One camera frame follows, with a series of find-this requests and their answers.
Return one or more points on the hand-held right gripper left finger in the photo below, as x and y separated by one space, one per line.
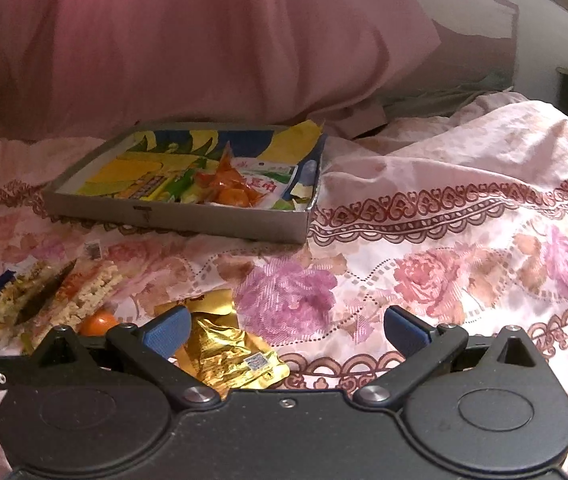
171 332

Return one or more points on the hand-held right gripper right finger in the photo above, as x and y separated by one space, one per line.
403 332

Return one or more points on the gold foil packet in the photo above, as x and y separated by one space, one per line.
219 350

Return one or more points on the small orange fruit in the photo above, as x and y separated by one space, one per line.
99 324

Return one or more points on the noodle cracker packet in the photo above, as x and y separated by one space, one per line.
91 290

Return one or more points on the grey cardboard box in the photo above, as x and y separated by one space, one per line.
189 222

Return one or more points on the green sausage stick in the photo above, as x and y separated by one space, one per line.
176 187

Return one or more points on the yellow snack packet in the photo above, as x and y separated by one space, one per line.
139 187

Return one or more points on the orange snack packet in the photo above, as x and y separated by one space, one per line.
229 185

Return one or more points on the white green snack pouch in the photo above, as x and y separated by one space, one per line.
269 180

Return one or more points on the floral pink blanket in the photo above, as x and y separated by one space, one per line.
463 170

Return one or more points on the yellow blue printed paper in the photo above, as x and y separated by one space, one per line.
124 165

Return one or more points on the brown cardboard piece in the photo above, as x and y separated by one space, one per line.
366 117

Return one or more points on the grey green cloth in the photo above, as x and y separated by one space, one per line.
433 97

